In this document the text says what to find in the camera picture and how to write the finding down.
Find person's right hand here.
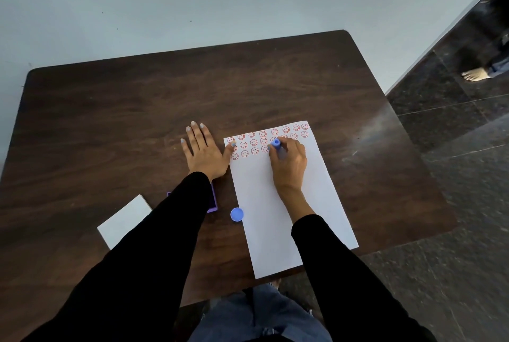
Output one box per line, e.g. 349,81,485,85
267,138,309,194

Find person's blue jeans legs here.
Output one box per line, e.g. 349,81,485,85
187,284,333,342

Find person's left hand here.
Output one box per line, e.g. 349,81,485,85
181,121,236,183

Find small white paper pad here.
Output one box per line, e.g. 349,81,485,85
97,195,153,251

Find person's left forearm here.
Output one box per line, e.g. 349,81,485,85
22,172,216,342

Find white paper sheet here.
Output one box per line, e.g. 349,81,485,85
223,121,359,280

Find person's right forearm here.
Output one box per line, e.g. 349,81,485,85
277,188,438,342

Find purple ink pad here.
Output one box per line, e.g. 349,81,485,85
166,181,219,214

